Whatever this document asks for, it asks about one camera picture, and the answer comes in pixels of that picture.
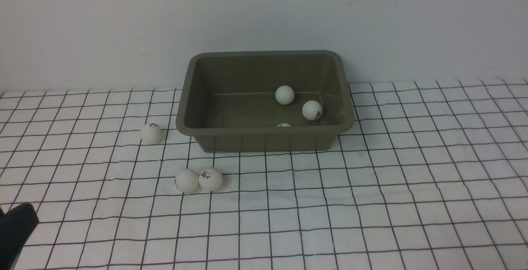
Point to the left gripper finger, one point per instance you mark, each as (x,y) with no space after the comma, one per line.
(16,226)

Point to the white ping-pong ball plain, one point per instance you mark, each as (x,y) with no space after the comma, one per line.
(186,181)

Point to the white ping-pong ball red logo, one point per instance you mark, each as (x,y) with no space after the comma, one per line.
(210,179)

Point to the olive green plastic bin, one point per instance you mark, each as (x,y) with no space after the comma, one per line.
(228,101)

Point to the white black grid tablecloth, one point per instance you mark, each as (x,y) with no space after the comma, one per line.
(433,176)

